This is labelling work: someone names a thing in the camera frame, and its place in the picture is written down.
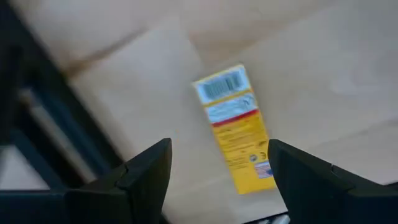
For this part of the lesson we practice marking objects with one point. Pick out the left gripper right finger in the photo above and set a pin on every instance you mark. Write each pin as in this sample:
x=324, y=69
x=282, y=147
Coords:
x=326, y=199

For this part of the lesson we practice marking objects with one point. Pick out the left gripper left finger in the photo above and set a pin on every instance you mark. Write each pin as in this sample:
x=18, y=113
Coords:
x=124, y=196

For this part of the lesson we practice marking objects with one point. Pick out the yellow crayon box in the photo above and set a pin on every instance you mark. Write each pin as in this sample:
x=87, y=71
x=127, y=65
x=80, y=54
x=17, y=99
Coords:
x=239, y=137

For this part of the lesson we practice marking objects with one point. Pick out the black aluminium table frame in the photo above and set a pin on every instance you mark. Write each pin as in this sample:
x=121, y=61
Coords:
x=46, y=109

